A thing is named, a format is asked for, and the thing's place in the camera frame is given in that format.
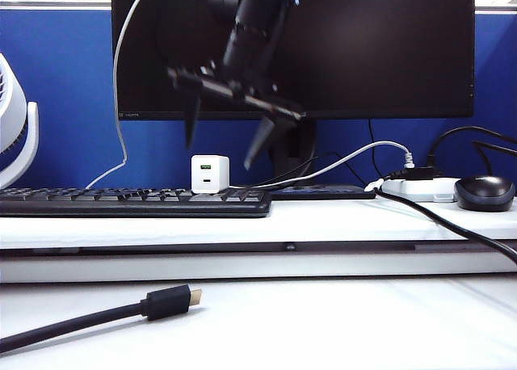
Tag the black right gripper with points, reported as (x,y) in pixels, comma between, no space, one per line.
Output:
(226,88)

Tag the white charger brick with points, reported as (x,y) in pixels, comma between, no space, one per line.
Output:
(210,176)

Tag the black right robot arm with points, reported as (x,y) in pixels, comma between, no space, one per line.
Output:
(250,30)

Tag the black monitor stand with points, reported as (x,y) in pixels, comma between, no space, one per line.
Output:
(323,192)

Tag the black keyboard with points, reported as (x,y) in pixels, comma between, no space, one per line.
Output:
(121,208)

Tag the small white plug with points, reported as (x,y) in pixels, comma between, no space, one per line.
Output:
(373,185)

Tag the blue office partition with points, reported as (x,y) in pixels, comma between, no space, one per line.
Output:
(60,83)

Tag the black ASUS monitor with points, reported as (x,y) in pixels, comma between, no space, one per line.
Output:
(383,55)

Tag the white power strip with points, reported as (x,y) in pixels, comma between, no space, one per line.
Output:
(416,190)

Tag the white desk fan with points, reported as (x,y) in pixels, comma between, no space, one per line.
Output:
(12,115)

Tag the black computer mouse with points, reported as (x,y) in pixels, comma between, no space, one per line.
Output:
(484,196)

